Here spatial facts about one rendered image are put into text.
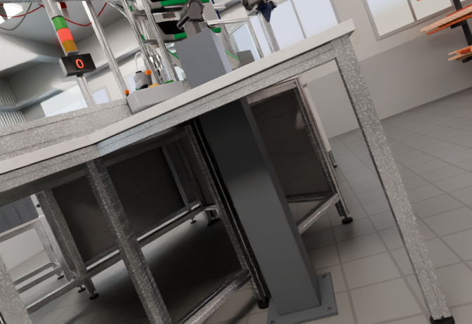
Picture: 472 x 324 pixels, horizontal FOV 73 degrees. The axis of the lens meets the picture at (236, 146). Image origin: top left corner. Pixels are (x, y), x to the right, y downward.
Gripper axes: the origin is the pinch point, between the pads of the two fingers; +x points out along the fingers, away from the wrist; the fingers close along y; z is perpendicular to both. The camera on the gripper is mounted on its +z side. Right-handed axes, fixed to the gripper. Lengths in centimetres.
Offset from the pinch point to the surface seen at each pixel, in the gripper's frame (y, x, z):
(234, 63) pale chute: -7.5, 12.1, 26.8
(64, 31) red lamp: 53, -15, 67
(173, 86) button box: 45, 22, 27
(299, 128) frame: -35, 55, 14
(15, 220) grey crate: 22, 59, 239
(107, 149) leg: 76, 39, 34
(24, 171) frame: 96, 39, 43
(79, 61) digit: 52, -2, 65
